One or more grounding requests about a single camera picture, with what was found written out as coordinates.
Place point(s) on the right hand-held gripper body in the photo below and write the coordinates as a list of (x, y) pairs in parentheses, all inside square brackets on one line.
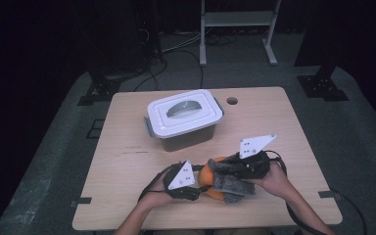
[(254, 163)]

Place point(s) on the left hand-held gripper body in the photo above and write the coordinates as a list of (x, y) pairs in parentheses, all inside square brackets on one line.
[(181, 178)]

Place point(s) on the orange plush toy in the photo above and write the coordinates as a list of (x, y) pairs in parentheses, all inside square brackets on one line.
[(205, 178)]

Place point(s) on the grey fuzzy cloth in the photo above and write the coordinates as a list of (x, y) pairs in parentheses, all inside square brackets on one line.
[(233, 189)]

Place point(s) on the white container lid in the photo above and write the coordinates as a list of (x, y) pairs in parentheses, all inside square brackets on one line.
[(202, 114)]

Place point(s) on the person's right hand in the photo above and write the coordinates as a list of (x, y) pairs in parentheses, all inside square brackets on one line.
[(277, 184)]

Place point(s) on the person's left hand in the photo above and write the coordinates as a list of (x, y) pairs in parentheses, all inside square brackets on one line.
[(153, 196)]

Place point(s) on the black stand base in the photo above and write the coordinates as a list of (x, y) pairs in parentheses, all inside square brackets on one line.
[(321, 86), (103, 88)]

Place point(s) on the black floor bracket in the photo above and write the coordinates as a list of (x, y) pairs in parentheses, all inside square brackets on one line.
[(94, 129)]

